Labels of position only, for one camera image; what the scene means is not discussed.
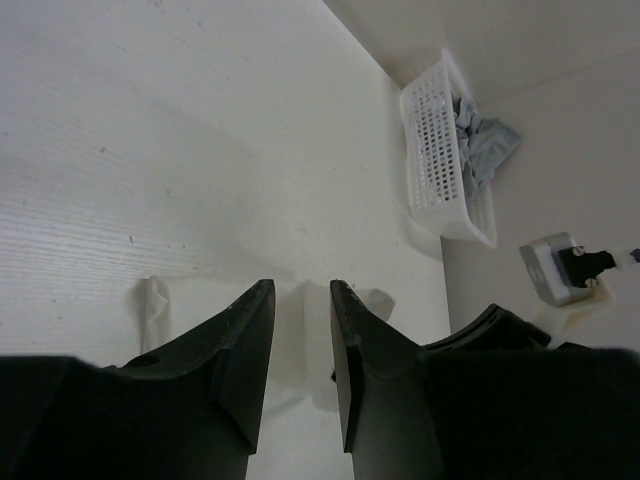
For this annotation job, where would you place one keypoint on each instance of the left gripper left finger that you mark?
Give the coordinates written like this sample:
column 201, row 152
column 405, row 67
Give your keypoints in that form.
column 190, row 409

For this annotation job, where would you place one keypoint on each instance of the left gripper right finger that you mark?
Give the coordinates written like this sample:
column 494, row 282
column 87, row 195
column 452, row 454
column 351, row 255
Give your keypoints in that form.
column 565, row 413

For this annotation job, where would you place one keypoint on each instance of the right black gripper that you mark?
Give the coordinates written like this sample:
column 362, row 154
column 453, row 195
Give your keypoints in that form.
column 494, row 329

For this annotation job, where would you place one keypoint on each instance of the grey crumpled tank top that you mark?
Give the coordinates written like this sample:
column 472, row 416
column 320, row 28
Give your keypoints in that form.
column 484, row 144

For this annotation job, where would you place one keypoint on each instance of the white tank top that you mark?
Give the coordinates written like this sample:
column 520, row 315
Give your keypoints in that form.
column 301, row 363

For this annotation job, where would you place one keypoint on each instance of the white plastic basket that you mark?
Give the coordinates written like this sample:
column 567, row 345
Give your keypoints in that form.
column 437, row 199

